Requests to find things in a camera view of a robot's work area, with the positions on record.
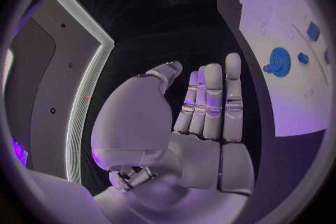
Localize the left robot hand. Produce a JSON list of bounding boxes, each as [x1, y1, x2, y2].
[[90, 52, 256, 224]]

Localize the blue block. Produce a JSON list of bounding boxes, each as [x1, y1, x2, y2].
[[306, 21, 321, 42]]

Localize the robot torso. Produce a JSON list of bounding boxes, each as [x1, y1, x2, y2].
[[4, 0, 116, 185]]

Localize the blue peg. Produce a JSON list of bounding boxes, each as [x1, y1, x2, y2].
[[297, 52, 310, 64]]

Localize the blue gear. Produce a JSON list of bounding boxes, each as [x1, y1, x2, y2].
[[262, 46, 292, 78]]

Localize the white task board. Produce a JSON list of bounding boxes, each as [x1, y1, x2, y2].
[[238, 0, 332, 138]]

